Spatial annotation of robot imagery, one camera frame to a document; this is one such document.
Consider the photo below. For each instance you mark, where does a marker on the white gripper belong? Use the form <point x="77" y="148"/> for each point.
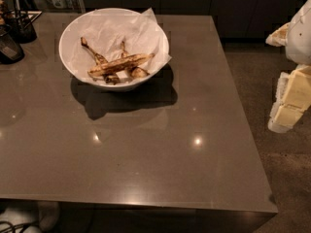
<point x="300" y="38"/>

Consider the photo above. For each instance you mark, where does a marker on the long spotted top banana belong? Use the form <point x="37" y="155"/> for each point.
<point x="120" y="64"/>

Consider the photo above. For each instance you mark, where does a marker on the dark banana right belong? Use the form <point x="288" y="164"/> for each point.
<point x="134" y="72"/>

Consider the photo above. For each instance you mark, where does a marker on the dark banana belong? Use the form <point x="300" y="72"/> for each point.
<point x="134" y="72"/>
<point x="100" y="59"/>

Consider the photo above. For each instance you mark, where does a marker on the dark banana left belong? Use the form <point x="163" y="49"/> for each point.
<point x="100" y="59"/>

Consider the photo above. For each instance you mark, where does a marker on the white ceramic bowl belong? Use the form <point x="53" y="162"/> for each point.
<point x="81" y="75"/>

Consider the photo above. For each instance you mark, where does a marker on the white paper liner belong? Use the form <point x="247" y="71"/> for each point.
<point x="107" y="29"/>

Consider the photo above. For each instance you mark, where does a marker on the white object under table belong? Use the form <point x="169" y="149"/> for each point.
<point x="28" y="217"/>

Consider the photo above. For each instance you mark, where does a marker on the black wire utensil holder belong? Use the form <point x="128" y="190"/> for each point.
<point x="22" y="29"/>

